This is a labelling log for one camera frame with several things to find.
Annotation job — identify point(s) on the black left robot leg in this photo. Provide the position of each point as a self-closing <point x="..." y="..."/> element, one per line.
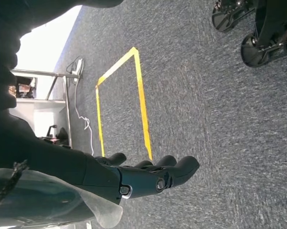
<point x="225" y="15"/>

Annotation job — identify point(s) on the black right robot leg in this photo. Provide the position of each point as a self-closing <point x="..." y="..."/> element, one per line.
<point x="264" y="34"/>

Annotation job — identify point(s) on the yellow floor tape square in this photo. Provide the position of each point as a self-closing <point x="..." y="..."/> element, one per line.
<point x="141" y="94"/>

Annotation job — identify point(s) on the white desk chrome legs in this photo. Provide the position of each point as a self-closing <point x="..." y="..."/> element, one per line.
<point x="45" y="120"/>

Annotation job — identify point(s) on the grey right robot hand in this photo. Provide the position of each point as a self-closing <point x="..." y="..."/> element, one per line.
<point x="62" y="164"/>

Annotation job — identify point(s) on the black robot leg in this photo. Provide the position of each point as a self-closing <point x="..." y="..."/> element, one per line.
<point x="264" y="34"/>
<point x="225" y="15"/>

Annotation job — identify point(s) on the white power strip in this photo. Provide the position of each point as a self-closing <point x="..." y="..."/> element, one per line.
<point x="78" y="68"/>

